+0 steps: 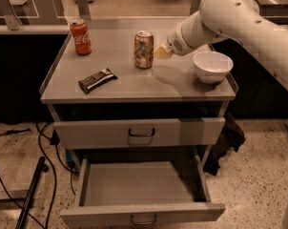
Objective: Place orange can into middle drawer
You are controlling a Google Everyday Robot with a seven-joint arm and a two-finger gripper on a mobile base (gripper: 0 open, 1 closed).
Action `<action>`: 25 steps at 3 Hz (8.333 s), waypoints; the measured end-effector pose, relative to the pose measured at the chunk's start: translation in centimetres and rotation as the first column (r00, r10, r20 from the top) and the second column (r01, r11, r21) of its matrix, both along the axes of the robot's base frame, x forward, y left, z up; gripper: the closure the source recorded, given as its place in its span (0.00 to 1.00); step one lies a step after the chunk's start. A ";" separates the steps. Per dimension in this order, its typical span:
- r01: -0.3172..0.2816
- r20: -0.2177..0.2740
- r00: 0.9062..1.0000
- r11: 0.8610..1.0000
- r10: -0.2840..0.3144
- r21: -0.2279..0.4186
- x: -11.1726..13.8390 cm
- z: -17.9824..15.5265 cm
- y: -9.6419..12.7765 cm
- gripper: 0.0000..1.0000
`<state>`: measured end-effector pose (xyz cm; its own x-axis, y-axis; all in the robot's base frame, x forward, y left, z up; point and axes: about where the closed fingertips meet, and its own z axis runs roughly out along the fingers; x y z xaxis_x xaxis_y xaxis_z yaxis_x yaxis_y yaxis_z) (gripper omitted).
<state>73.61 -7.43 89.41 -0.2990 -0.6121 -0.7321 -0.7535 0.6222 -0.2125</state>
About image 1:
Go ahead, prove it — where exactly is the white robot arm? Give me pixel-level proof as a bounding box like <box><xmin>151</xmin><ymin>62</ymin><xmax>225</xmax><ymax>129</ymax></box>
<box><xmin>156</xmin><ymin>0</ymin><xmax>288</xmax><ymax>229</ymax></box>

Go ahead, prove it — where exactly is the dark wrapped snack bar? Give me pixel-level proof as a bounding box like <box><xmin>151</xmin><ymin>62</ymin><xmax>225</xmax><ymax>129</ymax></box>
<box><xmin>78</xmin><ymin>68</ymin><xmax>117</xmax><ymax>94</ymax></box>

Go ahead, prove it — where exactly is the grey metal drawer cabinet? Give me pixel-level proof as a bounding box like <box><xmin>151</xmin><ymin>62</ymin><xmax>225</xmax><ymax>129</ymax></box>
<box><xmin>39</xmin><ymin>16</ymin><xmax>239</xmax><ymax>170</ymax></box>

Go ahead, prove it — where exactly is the orange soda can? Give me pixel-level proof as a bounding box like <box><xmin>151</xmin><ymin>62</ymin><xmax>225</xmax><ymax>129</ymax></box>
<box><xmin>134</xmin><ymin>31</ymin><xmax>154</xmax><ymax>69</ymax></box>

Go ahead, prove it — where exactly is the white ceramic bowl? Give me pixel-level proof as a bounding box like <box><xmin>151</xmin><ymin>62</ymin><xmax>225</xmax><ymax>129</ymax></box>
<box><xmin>193</xmin><ymin>52</ymin><xmax>234</xmax><ymax>84</ymax></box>

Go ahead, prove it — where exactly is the grey desk background left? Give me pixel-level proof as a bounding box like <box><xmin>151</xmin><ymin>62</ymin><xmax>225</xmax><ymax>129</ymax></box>
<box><xmin>0</xmin><ymin>0</ymin><xmax>66</xmax><ymax>25</ymax></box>

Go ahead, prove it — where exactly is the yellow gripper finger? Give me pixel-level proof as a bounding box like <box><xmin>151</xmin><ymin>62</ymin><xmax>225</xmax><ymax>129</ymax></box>
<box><xmin>154</xmin><ymin>44</ymin><xmax>173</xmax><ymax>59</ymax></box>

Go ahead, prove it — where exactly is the open grey middle drawer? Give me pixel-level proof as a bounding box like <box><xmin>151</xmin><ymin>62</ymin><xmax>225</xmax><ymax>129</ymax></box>
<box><xmin>60</xmin><ymin>154</ymin><xmax>225</xmax><ymax>228</ymax></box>

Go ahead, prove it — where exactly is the closed grey upper drawer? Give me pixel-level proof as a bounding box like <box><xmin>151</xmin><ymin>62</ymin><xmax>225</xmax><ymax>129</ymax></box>
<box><xmin>54</xmin><ymin>117</ymin><xmax>225</xmax><ymax>150</ymax></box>

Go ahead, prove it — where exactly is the black floor cable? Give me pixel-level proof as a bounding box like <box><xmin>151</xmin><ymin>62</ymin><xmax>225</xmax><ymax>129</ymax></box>
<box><xmin>0</xmin><ymin>121</ymin><xmax>80</xmax><ymax>229</ymax></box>

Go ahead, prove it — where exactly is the dark cloth behind cabinet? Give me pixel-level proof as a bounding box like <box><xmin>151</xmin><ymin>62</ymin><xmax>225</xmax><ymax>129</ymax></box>
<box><xmin>203</xmin><ymin>113</ymin><xmax>245</xmax><ymax>176</ymax></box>

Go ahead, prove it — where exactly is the black pole on floor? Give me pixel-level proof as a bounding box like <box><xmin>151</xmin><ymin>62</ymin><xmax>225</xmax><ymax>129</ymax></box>
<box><xmin>14</xmin><ymin>156</ymin><xmax>50</xmax><ymax>229</ymax></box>

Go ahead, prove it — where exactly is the red cola can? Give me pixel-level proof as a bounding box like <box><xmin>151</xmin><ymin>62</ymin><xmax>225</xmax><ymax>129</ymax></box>
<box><xmin>70</xmin><ymin>19</ymin><xmax>92</xmax><ymax>55</ymax></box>

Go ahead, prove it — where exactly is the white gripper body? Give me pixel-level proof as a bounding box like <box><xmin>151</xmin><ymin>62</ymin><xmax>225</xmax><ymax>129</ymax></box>
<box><xmin>167</xmin><ymin>11</ymin><xmax>211</xmax><ymax>56</ymax></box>

